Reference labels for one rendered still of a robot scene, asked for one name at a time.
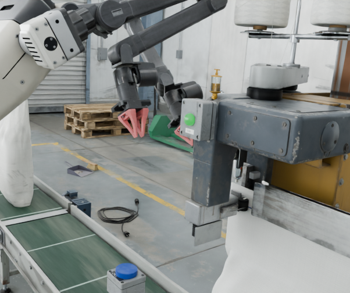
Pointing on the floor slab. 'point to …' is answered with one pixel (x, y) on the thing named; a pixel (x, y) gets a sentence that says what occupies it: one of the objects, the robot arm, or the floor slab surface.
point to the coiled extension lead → (120, 218)
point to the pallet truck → (157, 129)
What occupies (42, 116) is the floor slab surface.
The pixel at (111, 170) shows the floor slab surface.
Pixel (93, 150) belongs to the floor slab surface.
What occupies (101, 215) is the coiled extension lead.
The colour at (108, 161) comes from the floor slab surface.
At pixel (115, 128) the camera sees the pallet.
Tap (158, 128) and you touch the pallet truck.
